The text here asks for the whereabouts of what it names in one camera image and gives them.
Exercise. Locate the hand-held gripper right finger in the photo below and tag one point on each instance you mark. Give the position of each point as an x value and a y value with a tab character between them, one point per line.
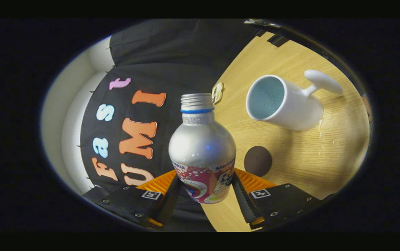
243	202

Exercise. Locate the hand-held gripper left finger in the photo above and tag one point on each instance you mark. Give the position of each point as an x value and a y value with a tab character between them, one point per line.
172	202

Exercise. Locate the dark brown round coaster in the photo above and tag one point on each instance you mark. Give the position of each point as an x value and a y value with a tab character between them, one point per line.
257	161

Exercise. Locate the silver juice bottle pink label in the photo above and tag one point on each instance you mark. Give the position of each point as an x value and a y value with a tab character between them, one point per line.
201	146

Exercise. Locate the white cup blue inside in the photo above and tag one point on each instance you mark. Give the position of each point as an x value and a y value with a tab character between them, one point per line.
297	108

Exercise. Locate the wooden table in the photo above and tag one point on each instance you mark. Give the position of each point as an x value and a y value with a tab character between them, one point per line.
308	157

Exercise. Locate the small white tray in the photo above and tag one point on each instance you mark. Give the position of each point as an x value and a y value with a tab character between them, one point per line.
217	92

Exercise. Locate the black backdrop cloth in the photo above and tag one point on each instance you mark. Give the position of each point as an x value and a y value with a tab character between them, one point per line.
151	52

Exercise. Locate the small black block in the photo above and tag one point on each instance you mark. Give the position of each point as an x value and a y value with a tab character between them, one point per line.
261	33
278	40

